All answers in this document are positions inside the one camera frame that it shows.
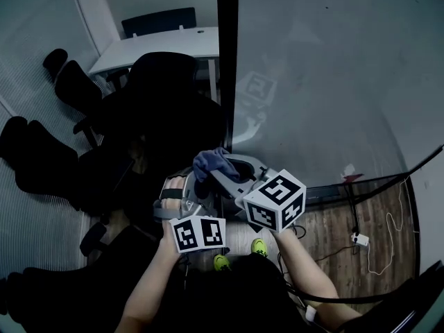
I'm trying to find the thin white cable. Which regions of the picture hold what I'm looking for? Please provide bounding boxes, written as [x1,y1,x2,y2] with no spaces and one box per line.
[366,178,419,276]

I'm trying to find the person's neon shoe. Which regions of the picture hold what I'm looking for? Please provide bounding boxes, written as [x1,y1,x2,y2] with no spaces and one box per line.
[212,253,232,272]
[250,237,268,257]

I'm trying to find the thick black cable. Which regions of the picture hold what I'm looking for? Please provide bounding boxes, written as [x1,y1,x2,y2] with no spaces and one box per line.
[286,282,417,307]

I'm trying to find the person's right neon shoe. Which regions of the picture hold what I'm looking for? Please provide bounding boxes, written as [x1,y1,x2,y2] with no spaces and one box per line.
[250,237,268,257]

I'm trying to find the large black office chair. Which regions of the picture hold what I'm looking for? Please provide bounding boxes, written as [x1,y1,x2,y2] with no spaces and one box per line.
[78,51,230,228]

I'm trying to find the person's right forearm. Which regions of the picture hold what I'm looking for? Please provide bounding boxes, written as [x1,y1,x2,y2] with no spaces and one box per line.
[275,229,361,329]

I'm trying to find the black desk divider panel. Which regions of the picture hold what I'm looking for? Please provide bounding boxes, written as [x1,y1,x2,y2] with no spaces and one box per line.
[121,7,197,38]

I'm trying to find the white window blinds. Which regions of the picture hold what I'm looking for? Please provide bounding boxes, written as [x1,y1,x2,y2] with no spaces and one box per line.
[0,0,117,273]

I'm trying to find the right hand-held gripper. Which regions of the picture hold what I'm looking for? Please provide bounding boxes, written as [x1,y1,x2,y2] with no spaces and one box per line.
[208,153,308,234]

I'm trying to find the black cable to adapter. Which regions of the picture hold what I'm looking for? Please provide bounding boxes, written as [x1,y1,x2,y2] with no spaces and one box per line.
[345,182,361,235]

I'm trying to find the person's left hand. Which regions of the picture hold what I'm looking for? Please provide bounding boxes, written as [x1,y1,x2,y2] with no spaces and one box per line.
[159,177,187,211]

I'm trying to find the thin black floor cable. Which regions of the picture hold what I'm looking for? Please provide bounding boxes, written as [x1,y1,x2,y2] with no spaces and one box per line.
[314,243,358,262]

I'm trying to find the grey-blue wiping cloth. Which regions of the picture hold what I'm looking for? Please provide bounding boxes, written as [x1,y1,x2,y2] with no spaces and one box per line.
[192,147,242,183]

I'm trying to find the black panel with light edge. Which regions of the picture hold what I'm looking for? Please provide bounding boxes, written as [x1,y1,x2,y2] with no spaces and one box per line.
[332,258,444,333]

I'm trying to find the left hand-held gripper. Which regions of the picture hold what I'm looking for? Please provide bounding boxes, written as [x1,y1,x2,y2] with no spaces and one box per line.
[152,171,227,255]

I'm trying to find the person's left neon shoe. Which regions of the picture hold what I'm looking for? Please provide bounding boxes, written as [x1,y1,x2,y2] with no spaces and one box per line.
[212,253,232,272]

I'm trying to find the white whiteboard surface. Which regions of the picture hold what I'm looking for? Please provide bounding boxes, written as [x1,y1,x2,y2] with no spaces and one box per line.
[232,0,444,189]

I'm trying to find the white office desk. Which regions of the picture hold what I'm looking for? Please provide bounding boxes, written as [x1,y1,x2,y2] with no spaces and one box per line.
[88,26,221,100]

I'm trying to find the black office chair with headrest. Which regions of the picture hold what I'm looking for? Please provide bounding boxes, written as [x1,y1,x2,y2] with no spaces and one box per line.
[0,115,83,211]
[42,48,129,148]

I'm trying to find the person's left forearm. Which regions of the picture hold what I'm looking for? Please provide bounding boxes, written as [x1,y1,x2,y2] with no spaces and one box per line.
[123,236,185,333]

